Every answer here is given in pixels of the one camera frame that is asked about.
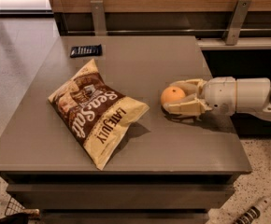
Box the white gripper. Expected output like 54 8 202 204
163 77 236 117

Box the orange fruit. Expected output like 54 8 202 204
161 86 186 105

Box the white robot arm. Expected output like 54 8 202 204
161 77 271 121

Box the dark blue rxbar wrapper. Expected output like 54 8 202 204
70 45 102 58

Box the grey table with drawers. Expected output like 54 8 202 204
0 36 251 224

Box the Late July chips bag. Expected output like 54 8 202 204
49 60 149 170

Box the white power strip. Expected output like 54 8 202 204
233 195 271 224

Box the right metal bracket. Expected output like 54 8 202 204
222 0 252 46

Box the metal bracket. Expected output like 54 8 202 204
91 0 107 36
222 0 252 46

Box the left metal bracket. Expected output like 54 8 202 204
91 0 107 36

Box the wire basket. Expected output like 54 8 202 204
0 198 40 224

